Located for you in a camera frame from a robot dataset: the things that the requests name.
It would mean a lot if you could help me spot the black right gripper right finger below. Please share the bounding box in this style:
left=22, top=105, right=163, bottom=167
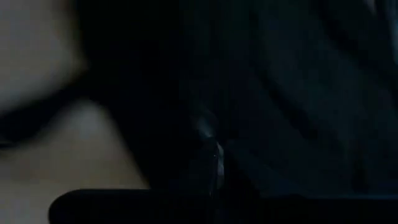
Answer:
left=224, top=139, right=299, bottom=224

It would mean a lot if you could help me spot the black backpack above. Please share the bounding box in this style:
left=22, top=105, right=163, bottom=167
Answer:
left=0, top=0, right=398, bottom=200

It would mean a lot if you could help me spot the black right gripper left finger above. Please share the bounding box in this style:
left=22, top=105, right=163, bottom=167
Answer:
left=167, top=139, right=220, bottom=200

